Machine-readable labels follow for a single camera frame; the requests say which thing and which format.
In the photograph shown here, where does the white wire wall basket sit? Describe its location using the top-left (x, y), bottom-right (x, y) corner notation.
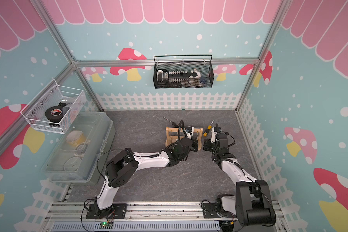
top-left (21, 80), bottom-right (87, 134)

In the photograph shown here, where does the clear plastic storage box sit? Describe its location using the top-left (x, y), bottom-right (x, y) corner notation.
top-left (41, 112), bottom-right (116, 185)

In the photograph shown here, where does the orange black nut driver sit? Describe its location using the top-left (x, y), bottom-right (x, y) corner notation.
top-left (163, 117), bottom-right (179, 128)

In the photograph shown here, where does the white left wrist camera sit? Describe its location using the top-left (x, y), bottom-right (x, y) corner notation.
top-left (185, 126), bottom-right (194, 140)

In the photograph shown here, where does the black tape roll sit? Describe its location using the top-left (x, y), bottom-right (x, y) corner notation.
top-left (45, 106), bottom-right (63, 123)

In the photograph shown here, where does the yellow black nut driver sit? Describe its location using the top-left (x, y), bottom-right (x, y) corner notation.
top-left (203, 120), bottom-right (214, 137)

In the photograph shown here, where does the wooden jewelry display stand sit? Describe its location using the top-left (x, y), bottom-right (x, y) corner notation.
top-left (165, 127), bottom-right (203, 150)

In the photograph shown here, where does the black mesh wall basket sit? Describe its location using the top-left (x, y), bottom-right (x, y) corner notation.
top-left (153, 55), bottom-right (214, 89)

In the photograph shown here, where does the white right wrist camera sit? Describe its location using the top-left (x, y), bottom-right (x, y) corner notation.
top-left (211, 123), bottom-right (221, 143)

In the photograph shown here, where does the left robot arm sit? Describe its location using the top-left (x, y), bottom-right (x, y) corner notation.
top-left (84, 121), bottom-right (199, 221)

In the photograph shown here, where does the green lit circuit board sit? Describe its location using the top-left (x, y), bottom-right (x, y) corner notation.
top-left (99, 221), bottom-right (114, 230)

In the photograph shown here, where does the socket set in holder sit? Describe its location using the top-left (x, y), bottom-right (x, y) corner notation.
top-left (153, 69), bottom-right (202, 88)

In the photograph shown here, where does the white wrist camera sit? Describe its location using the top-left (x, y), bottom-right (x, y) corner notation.
top-left (185, 126), bottom-right (194, 140)
top-left (211, 123), bottom-right (221, 143)

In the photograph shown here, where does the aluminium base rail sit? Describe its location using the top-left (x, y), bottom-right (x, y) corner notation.
top-left (43, 201), bottom-right (285, 232)

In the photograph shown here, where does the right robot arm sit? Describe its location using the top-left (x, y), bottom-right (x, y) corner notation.
top-left (203, 124), bottom-right (277, 228)

